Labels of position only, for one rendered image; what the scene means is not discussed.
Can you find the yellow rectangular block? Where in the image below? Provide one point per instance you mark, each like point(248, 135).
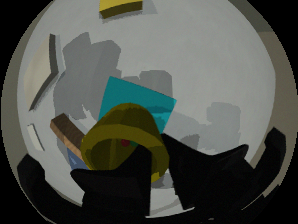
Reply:
point(109, 8)

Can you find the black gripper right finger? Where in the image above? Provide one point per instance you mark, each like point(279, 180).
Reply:
point(191, 170)

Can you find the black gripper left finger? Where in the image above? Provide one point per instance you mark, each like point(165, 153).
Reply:
point(131, 179)

